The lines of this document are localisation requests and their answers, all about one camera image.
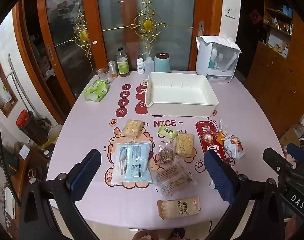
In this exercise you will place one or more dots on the green label glass bottle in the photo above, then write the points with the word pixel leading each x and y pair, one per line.
pixel 123 63

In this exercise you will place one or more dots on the pale blue canister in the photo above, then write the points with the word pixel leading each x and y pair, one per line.
pixel 162 63

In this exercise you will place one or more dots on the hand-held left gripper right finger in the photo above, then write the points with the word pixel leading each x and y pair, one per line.
pixel 219 177

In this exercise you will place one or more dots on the red round candy packet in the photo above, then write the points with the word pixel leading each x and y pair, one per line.
pixel 208 138

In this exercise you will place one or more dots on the small clear jar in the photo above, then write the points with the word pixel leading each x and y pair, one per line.
pixel 113 68

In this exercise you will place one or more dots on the large pale blue packet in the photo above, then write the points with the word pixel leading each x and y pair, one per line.
pixel 132 162

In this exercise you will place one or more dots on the wooden framed glass door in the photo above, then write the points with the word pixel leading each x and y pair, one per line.
pixel 64 30
pixel 166 17

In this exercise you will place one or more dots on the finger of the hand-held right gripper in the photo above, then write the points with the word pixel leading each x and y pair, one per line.
pixel 275 158
pixel 297 153

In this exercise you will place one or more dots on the green tissue pack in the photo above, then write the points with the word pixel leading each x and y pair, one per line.
pixel 96 90

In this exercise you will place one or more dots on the white plastic storage bin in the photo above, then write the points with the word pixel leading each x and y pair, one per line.
pixel 181 92

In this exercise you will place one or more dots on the white wall switch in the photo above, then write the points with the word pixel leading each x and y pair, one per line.
pixel 230 11

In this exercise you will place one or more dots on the large gold door ornament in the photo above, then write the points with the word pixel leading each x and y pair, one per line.
pixel 147 25

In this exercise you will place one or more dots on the small green snack packet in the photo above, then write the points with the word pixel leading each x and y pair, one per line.
pixel 168 132

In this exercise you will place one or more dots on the small gold door ornament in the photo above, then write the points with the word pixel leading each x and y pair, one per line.
pixel 82 34

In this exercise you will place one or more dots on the white squeeze bottle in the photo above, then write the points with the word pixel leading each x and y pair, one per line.
pixel 148 65

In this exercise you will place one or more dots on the white lidded organizer box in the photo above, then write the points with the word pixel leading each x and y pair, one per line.
pixel 216 57

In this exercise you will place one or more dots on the clear wrapped cake packet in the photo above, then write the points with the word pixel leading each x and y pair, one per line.
pixel 171 178

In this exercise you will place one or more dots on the wooden shelf cabinet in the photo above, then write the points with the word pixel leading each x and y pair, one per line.
pixel 276 62

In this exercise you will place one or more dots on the clear puffed snack packet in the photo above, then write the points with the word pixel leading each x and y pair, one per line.
pixel 133 128
pixel 184 143

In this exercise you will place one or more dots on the clear glass cup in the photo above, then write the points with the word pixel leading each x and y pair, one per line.
pixel 103 75

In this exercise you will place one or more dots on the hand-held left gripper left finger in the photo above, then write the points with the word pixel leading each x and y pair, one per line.
pixel 86 176

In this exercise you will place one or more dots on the red lid plastic jar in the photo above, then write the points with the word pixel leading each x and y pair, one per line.
pixel 29 126

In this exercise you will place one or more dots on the beige cracker packet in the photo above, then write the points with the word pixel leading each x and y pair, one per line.
pixel 178 207

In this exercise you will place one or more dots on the white red crinkled packet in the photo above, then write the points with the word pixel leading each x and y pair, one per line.
pixel 233 147

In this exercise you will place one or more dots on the cardboard box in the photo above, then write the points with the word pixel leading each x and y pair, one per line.
pixel 290 136

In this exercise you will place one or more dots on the narrow white sachet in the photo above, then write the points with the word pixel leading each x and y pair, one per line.
pixel 223 125

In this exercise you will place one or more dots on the clear nut bar packet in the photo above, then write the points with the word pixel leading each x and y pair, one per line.
pixel 167 153

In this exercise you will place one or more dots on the small orange packet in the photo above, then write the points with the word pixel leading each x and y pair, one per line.
pixel 221 137

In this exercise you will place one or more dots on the white pill bottle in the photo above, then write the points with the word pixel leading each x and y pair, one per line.
pixel 140 66

